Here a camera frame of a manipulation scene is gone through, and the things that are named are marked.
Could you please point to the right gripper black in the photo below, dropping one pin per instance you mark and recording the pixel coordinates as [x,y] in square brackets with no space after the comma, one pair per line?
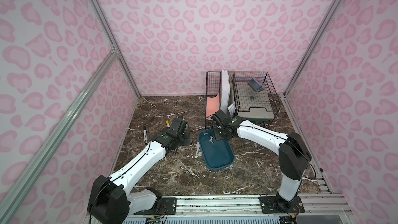
[219,132]

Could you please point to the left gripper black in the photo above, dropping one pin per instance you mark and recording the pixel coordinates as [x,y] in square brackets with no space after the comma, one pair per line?
[183,136]

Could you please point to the teal plastic storage box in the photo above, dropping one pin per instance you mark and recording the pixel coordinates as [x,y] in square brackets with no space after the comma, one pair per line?
[218,154]

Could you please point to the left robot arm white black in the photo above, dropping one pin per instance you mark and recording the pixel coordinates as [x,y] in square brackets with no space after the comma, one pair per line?
[111,198]

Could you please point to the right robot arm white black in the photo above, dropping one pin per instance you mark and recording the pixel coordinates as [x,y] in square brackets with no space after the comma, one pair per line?
[294,156]

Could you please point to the pink folder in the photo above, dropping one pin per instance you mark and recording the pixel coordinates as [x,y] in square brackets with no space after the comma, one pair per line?
[212,105]

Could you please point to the white document binder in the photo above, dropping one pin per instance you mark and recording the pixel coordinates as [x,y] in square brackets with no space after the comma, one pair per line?
[224,91]

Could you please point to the black marker pen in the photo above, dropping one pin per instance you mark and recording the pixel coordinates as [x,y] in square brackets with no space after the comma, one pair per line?
[145,135]

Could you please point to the grey stapler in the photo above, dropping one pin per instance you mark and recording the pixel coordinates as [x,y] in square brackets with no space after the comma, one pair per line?
[255,85]

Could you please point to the black wire mesh organizer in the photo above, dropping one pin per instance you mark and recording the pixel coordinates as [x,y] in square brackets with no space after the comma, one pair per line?
[213,88]

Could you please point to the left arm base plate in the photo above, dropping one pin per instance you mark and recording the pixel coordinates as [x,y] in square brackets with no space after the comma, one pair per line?
[165,205]

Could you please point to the aluminium mounting rail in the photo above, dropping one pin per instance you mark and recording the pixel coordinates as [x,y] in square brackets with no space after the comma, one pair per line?
[255,206]

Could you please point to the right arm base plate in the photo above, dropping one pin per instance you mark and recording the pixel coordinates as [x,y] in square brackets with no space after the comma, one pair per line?
[278,205]

